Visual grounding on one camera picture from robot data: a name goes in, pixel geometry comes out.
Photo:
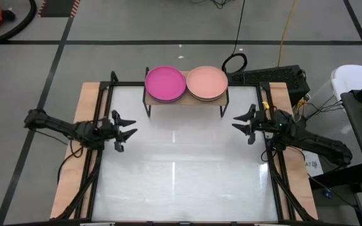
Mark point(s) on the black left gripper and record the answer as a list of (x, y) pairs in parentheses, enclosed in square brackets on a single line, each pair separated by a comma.
[(112, 128)]

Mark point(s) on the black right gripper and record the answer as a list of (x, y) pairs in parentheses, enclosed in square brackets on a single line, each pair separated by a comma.
[(261, 122)]

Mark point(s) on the salmon pink plate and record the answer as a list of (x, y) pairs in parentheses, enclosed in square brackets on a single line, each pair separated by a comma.
[(206, 82)]

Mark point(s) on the magenta plate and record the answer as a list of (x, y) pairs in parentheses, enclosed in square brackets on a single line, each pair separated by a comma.
[(165, 83)]

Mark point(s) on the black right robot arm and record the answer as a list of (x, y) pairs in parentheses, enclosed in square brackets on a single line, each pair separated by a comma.
[(319, 144)]

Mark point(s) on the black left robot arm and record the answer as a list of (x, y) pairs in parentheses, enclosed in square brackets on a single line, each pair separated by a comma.
[(61, 128)]

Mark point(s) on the wooden shelf with black legs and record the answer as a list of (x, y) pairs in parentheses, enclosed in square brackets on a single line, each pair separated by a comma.
[(188, 102)]

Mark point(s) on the small yellow clip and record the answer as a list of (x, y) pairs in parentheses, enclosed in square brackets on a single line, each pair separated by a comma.
[(265, 105)]

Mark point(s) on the black computer box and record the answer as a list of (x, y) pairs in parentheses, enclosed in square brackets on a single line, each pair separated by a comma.
[(275, 77)]

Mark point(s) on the small blue item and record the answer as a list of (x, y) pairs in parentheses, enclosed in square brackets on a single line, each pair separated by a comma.
[(327, 194)]

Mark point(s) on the black mat with striped edges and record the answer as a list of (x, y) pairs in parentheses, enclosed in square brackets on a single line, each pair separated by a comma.
[(58, 7)]

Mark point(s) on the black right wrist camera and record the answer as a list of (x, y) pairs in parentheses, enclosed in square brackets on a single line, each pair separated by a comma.
[(251, 138)]

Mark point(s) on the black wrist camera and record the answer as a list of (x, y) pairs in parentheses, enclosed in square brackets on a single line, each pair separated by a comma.
[(119, 147), (251, 138)]

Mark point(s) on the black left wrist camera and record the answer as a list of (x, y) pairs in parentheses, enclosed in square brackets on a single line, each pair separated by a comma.
[(119, 147)]

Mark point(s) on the black metal table frame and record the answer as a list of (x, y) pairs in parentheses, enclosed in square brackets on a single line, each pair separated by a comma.
[(121, 83)]

